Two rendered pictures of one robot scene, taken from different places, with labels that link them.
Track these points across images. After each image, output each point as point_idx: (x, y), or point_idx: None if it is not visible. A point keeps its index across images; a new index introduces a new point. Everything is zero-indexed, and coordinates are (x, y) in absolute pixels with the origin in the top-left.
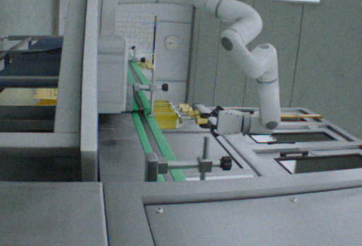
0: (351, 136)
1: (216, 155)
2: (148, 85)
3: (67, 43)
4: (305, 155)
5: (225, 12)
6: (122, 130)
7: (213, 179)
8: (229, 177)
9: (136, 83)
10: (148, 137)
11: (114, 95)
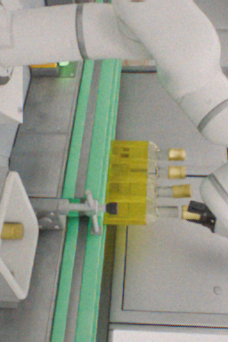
0: None
1: (210, 259)
2: (82, 207)
3: None
4: None
5: (217, 143)
6: (28, 310)
7: (179, 339)
8: (204, 339)
9: (61, 205)
10: (69, 319)
11: (1, 291)
